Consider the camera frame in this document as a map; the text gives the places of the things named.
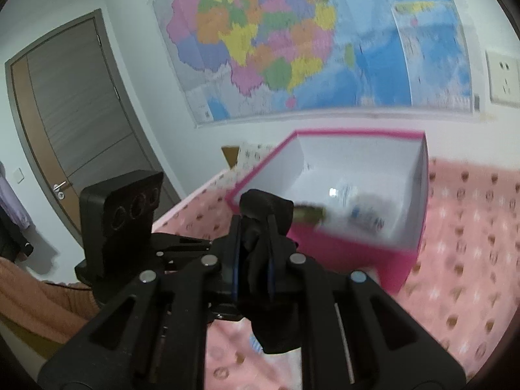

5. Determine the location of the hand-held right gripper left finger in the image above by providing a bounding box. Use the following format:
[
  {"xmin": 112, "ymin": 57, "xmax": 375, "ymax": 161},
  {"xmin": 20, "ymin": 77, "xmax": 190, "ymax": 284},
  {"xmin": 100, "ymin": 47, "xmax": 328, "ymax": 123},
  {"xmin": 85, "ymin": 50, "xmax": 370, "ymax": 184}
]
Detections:
[{"xmin": 38, "ymin": 215, "xmax": 245, "ymax": 390}]

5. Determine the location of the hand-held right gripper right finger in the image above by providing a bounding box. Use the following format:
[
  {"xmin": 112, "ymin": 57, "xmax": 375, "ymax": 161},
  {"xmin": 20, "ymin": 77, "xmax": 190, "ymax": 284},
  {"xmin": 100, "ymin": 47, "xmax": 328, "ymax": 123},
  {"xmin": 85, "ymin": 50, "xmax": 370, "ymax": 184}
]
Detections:
[{"xmin": 266, "ymin": 215, "xmax": 466, "ymax": 390}]

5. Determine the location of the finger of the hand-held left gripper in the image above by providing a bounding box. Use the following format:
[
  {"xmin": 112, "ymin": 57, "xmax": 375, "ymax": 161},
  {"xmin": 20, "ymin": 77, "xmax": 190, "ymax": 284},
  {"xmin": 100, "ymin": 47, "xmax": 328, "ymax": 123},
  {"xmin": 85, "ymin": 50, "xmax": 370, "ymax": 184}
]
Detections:
[
  {"xmin": 156, "ymin": 250, "xmax": 204, "ymax": 272},
  {"xmin": 153, "ymin": 232, "xmax": 214, "ymax": 249}
]

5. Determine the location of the black scrunchie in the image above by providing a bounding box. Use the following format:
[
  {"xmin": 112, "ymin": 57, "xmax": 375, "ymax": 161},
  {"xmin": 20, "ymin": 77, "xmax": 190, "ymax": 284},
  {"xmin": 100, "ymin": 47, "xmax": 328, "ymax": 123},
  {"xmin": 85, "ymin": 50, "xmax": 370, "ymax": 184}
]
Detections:
[{"xmin": 240, "ymin": 189, "xmax": 309, "ymax": 355}]

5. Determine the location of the pink cardboard box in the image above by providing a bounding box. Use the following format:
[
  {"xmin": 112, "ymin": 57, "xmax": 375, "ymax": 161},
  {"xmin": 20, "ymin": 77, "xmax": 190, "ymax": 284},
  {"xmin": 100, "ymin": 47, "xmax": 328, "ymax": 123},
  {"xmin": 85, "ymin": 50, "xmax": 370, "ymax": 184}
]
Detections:
[{"xmin": 225, "ymin": 129, "xmax": 430, "ymax": 294}]

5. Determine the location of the person's left forearm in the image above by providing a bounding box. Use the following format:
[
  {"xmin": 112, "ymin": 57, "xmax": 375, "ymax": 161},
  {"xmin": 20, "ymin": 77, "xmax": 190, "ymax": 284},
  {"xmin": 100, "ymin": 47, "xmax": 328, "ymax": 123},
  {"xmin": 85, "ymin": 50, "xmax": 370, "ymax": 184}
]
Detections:
[{"xmin": 0, "ymin": 257, "xmax": 101, "ymax": 345}]

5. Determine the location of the green plush toy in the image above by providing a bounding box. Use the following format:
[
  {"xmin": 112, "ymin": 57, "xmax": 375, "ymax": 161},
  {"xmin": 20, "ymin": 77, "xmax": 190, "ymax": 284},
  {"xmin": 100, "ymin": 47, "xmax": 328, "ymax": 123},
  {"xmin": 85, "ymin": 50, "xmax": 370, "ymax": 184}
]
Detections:
[{"xmin": 292, "ymin": 205, "xmax": 326, "ymax": 224}]

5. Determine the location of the wooden headboard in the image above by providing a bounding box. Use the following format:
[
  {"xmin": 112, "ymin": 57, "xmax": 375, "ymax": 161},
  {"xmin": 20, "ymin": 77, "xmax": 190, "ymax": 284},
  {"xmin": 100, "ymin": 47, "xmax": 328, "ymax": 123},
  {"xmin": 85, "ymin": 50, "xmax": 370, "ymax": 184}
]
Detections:
[{"xmin": 221, "ymin": 145, "xmax": 240, "ymax": 168}]

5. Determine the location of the hanging purple garment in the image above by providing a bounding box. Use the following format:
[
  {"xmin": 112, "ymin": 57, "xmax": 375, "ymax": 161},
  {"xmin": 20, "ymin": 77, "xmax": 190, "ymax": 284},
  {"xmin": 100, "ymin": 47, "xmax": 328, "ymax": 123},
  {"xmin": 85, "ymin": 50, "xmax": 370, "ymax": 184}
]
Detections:
[{"xmin": 0, "ymin": 162, "xmax": 34, "ymax": 234}]

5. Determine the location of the white printed pillow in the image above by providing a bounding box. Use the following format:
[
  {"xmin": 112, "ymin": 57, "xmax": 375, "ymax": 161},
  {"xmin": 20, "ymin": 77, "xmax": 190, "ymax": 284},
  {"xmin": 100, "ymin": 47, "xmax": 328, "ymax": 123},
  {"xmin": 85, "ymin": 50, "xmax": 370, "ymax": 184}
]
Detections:
[{"xmin": 236, "ymin": 142, "xmax": 282, "ymax": 172}]

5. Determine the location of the white plastic packet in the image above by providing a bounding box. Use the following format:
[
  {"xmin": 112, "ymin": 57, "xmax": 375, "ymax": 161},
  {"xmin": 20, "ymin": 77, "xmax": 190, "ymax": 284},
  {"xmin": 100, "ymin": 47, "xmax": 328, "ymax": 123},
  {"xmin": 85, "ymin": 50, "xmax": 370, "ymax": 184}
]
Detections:
[{"xmin": 325, "ymin": 185, "xmax": 391, "ymax": 237}]

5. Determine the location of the grey wooden door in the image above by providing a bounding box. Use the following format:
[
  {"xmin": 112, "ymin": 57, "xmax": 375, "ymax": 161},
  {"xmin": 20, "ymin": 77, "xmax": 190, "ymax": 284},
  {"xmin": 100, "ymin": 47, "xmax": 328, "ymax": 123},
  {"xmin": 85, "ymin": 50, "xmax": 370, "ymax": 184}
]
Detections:
[{"xmin": 5, "ymin": 8, "xmax": 182, "ymax": 248}]

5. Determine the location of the colourful wall map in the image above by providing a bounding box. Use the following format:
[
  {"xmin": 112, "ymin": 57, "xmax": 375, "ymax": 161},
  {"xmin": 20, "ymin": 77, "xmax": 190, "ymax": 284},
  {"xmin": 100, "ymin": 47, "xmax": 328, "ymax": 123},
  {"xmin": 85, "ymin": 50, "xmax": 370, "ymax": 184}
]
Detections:
[{"xmin": 152, "ymin": 0, "xmax": 475, "ymax": 127}]

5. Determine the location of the white wall socket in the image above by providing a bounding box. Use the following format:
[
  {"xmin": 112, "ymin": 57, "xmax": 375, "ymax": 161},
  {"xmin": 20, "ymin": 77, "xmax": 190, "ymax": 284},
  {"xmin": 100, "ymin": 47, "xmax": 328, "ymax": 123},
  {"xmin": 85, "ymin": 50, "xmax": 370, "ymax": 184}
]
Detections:
[{"xmin": 485, "ymin": 50, "xmax": 520, "ymax": 105}]

